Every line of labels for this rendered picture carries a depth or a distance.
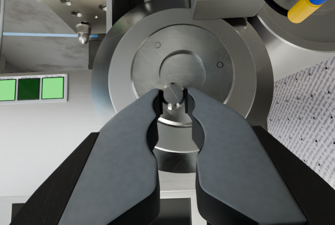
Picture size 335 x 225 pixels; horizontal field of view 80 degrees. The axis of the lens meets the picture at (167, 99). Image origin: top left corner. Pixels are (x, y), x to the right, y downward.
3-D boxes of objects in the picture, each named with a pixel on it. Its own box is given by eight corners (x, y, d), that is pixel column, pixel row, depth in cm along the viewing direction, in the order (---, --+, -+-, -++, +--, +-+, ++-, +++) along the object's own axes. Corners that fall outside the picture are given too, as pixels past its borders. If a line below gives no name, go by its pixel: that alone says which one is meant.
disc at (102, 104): (263, -13, 17) (285, 168, 15) (260, -9, 18) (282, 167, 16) (89, -1, 17) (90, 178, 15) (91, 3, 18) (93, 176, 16)
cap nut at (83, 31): (87, 23, 50) (87, 40, 49) (93, 30, 53) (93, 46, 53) (73, 24, 50) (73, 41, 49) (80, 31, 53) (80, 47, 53)
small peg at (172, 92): (191, 96, 11) (171, 111, 11) (187, 101, 14) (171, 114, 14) (175, 76, 11) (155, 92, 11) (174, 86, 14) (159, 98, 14)
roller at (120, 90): (249, 2, 16) (265, 148, 15) (202, 77, 42) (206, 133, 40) (106, 11, 16) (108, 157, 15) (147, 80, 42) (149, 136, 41)
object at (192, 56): (249, 40, 14) (218, 140, 14) (239, 50, 16) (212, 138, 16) (150, 9, 15) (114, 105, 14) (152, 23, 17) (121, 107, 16)
